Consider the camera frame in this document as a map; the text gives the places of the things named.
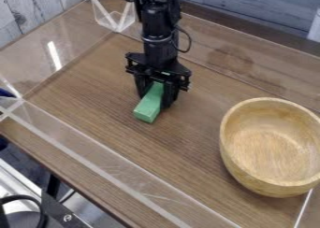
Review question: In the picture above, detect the black cable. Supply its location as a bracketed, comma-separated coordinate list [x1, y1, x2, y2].
[0, 193, 48, 228]

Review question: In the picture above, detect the metal bracket with screw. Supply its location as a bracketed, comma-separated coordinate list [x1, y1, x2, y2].
[42, 192, 93, 228]

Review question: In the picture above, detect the brown wooden bowl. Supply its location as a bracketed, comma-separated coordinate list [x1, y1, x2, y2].
[218, 97, 320, 197]

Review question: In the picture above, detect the black table leg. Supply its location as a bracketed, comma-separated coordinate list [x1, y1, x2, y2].
[47, 175, 62, 199]

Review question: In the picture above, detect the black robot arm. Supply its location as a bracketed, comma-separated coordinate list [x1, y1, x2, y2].
[125, 0, 193, 108]

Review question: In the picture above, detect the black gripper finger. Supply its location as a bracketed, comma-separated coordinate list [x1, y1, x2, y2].
[161, 81, 180, 109]
[134, 75, 153, 97]

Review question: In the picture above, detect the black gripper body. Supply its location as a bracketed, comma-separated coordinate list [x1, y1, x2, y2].
[125, 36, 192, 91]

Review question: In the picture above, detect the green rectangular block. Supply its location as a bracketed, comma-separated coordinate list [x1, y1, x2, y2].
[133, 82, 164, 123]

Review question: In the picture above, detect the clear acrylic enclosure wall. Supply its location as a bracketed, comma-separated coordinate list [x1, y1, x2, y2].
[0, 2, 320, 228]

